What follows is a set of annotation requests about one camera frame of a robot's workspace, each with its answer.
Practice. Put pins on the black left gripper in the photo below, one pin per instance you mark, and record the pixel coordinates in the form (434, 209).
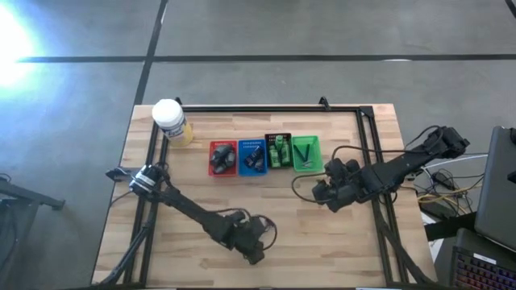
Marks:
(246, 235)

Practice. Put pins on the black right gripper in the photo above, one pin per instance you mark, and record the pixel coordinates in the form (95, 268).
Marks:
(344, 181)

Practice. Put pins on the blue disposable razor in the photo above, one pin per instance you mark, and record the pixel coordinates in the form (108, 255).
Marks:
(300, 155)
(309, 155)

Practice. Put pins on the grey body wash bottle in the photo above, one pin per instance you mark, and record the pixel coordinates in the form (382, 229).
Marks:
(229, 154)
(217, 153)
(220, 167)

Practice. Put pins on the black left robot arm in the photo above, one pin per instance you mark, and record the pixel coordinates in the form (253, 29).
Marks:
(189, 207)

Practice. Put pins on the green travel bottle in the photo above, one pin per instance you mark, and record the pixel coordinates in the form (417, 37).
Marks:
(274, 158)
(285, 154)
(279, 141)

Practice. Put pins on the green plastic basket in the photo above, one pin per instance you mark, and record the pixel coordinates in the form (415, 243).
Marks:
(318, 141)

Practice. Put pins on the black plastic basket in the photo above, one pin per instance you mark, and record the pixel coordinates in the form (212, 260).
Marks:
(269, 139)

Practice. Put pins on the blue plastic basket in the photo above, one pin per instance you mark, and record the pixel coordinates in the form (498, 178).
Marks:
(242, 171)

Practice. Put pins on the red plastic basket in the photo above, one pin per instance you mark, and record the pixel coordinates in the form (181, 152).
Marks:
(210, 174)

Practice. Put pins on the black table clamp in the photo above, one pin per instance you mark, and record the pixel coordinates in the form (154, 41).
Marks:
(177, 100)
(323, 102)

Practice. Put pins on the black power adapter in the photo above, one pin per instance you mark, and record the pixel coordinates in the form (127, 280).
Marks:
(443, 180)

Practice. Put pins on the yellow wipes canister white lid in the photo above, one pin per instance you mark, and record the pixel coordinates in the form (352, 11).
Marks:
(167, 114)

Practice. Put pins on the grey laptop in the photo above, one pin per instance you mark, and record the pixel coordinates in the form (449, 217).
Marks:
(498, 185)

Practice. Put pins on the black backlit keyboard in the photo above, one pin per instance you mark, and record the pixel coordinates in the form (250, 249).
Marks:
(483, 270)

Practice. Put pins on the black metal stand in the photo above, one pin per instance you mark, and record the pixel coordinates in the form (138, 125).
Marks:
(28, 197)

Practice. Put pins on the black aluminium table frame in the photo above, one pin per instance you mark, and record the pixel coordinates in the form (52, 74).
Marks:
(262, 108)

